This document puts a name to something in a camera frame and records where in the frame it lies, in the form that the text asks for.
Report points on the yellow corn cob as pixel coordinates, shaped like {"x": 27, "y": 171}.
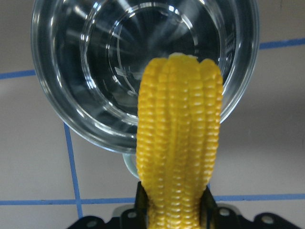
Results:
{"x": 179, "y": 107}

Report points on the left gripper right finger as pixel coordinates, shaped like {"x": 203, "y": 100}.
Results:
{"x": 207, "y": 207}

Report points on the brown grid table mat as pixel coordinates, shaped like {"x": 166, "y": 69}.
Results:
{"x": 50, "y": 176}

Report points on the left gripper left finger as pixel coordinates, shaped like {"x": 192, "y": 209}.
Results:
{"x": 141, "y": 206}

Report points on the white electric pot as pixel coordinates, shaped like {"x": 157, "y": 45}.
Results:
{"x": 89, "y": 56}

